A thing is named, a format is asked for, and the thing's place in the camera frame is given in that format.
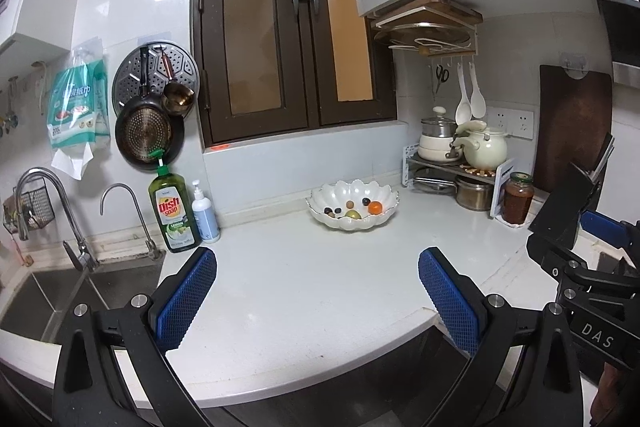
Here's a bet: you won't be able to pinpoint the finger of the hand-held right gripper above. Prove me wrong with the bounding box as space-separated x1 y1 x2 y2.
580 209 640 275
526 232 640 308

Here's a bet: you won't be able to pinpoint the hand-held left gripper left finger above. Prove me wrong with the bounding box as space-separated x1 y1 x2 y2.
52 246 218 427

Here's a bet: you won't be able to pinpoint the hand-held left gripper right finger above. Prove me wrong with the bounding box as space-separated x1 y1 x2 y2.
418 247 586 427

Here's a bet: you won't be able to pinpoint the white scalloped bowl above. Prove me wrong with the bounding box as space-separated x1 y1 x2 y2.
306 179 400 232

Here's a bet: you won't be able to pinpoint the person's right hand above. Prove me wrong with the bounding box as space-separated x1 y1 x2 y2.
597 359 633 410

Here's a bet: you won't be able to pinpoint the black knife block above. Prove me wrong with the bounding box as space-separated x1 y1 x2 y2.
528 132 616 250

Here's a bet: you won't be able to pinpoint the red sauce jar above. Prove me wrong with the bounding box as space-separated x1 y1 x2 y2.
500 172 536 226

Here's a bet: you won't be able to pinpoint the white pump bottle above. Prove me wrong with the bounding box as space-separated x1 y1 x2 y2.
191 179 221 244

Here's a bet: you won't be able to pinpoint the green dish soap bottle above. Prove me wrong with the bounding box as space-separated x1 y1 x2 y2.
148 151 202 254

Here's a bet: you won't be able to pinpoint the small steel faucet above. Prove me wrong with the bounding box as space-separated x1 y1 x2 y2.
100 183 167 261

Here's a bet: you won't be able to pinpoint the steel pot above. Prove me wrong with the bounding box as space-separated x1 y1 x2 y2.
454 179 494 212

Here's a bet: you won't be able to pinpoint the dark wooden cutting board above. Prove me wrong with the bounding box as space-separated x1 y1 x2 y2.
534 64 614 195

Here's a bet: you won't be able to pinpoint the steel sink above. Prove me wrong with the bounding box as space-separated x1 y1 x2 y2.
0 254 167 348

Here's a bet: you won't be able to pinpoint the cream kettle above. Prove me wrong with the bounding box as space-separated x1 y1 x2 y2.
454 121 509 170

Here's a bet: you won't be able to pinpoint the metal shelf rack white ends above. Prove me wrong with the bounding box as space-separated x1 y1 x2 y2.
401 144 518 220

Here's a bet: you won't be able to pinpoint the tall steel faucet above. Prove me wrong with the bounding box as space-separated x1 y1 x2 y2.
14 167 100 273

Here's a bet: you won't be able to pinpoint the black frying pan hanging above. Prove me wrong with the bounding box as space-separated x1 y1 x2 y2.
115 47 186 171

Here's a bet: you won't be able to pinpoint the glass lid cream knob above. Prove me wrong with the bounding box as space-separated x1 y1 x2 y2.
421 106 456 125

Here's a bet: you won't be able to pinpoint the brass ladle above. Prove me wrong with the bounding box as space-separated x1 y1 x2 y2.
159 46 197 116

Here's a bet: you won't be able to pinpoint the plastic pack of paper towels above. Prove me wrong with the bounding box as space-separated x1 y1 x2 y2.
46 48 112 182

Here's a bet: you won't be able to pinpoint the perforated steel steamer plate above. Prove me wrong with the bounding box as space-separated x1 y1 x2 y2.
112 43 201 118

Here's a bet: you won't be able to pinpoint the hanging measuring spoons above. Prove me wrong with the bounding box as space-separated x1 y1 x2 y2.
0 76 21 138

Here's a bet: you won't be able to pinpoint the brown framed window sash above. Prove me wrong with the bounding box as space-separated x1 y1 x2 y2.
192 0 311 146
299 0 399 128

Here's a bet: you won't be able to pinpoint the light wooden board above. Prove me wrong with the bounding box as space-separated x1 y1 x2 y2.
370 0 484 28

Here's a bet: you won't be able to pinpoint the dark pan steel handle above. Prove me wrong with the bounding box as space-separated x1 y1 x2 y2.
413 176 458 196

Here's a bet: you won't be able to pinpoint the white wall socket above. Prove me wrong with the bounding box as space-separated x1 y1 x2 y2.
486 106 535 140

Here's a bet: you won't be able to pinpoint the clear wall hook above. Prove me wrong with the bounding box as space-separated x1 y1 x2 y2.
559 52 591 75

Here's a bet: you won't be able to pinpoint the black wire sink basket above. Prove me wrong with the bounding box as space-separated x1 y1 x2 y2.
2 186 55 233

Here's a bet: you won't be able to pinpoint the wall rack with hooks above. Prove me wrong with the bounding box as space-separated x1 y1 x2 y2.
369 0 484 58

